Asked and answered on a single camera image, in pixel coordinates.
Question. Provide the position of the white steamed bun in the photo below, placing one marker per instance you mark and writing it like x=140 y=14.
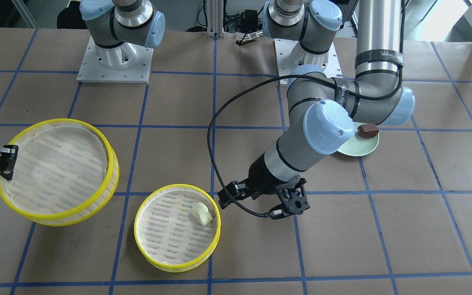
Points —
x=201 y=212

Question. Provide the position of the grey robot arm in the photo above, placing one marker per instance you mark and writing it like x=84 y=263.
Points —
x=395 y=12
x=123 y=35

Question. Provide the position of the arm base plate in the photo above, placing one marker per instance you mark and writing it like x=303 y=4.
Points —
x=127 y=63
x=290 y=55

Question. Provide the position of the aluminium frame post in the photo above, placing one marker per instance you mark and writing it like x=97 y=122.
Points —
x=215 y=16

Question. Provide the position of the light green plate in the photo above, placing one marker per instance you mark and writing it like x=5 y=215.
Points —
x=356 y=146

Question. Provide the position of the brown steamed bun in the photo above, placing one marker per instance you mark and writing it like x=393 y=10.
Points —
x=368 y=130

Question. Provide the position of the yellow steamer layer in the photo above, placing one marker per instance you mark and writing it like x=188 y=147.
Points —
x=65 y=172
x=169 y=236

